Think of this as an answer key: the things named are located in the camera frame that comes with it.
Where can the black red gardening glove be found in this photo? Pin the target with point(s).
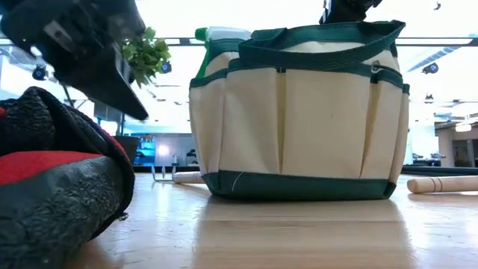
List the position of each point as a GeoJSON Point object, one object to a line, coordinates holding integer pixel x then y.
{"type": "Point", "coordinates": [56, 209]}

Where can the black metal table frame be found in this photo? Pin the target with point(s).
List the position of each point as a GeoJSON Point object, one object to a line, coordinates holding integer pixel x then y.
{"type": "Point", "coordinates": [440, 171]}

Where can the white green spray bottle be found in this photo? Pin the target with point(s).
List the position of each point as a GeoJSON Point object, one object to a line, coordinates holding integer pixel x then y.
{"type": "Point", "coordinates": [228, 33]}

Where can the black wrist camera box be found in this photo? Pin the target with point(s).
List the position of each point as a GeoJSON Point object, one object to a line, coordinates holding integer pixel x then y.
{"type": "Point", "coordinates": [125, 20]}

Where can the green potted plant black pot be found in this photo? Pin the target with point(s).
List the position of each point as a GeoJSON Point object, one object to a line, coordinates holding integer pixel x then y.
{"type": "Point", "coordinates": [147, 56]}

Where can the black background robot arm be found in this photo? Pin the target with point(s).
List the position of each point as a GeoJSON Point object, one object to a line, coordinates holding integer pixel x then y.
{"type": "Point", "coordinates": [192, 157]}

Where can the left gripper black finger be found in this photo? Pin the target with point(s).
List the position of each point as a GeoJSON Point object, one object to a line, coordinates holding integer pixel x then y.
{"type": "Point", "coordinates": [104, 82]}

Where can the black track spotlight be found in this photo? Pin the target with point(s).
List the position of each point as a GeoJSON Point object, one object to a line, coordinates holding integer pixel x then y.
{"type": "Point", "coordinates": [430, 68]}
{"type": "Point", "coordinates": [39, 72]}
{"type": "Point", "coordinates": [428, 98]}
{"type": "Point", "coordinates": [166, 67]}
{"type": "Point", "coordinates": [437, 5]}

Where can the glowing wall lamp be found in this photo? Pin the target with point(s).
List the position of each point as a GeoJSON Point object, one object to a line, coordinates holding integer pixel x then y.
{"type": "Point", "coordinates": [463, 127]}

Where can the blue lit display shelf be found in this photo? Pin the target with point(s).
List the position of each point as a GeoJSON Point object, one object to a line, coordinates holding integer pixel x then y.
{"type": "Point", "coordinates": [146, 151]}

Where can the beige green canvas gardening bag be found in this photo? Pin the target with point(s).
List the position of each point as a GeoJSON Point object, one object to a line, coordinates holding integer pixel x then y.
{"type": "Point", "coordinates": [317, 123]}

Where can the horizontal ceiling light rail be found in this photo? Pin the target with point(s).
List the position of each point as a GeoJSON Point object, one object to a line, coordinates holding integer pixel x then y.
{"type": "Point", "coordinates": [429, 41]}

